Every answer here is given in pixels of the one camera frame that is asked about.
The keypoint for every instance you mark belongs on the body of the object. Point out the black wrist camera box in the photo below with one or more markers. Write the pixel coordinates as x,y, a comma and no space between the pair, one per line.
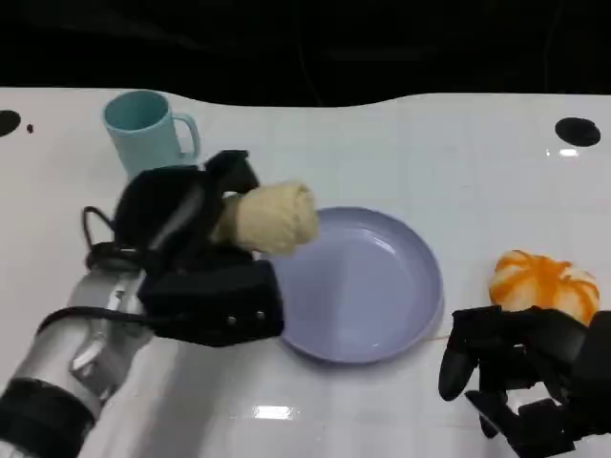
602,362
215,305

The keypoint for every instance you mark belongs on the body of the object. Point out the pale green mug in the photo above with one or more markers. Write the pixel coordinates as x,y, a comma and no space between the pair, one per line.
143,138

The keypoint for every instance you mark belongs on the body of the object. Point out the beige towel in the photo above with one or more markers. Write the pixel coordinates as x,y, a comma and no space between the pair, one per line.
277,217

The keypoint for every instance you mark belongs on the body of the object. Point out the lilac plate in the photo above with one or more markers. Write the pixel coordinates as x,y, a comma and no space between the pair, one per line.
363,296

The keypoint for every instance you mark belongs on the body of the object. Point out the orange and white bread roll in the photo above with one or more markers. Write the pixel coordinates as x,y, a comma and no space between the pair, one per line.
544,284

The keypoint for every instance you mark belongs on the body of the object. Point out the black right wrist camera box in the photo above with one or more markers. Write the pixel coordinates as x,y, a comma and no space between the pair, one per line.
602,362

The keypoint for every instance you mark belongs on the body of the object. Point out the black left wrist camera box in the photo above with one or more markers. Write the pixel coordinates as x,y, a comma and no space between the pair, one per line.
215,305

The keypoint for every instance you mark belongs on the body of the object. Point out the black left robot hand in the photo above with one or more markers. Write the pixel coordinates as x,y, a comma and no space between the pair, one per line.
162,210

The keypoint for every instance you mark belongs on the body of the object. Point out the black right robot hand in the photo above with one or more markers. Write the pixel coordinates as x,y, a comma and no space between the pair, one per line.
530,343

